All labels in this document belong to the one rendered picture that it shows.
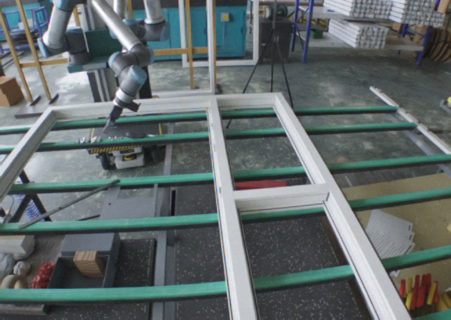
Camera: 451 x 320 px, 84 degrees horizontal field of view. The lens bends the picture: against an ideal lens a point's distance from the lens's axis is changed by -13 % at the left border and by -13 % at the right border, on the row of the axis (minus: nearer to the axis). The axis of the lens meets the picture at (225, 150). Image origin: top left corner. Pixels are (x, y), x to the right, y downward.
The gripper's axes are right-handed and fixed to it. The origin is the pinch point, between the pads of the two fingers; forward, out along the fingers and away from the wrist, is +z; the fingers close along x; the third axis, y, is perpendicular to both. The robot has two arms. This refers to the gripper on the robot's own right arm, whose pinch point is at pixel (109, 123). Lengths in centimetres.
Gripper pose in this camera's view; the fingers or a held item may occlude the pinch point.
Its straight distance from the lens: 155.6
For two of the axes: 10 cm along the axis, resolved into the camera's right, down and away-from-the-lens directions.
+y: -7.8, -4.3, -4.6
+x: 1.5, 5.9, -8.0
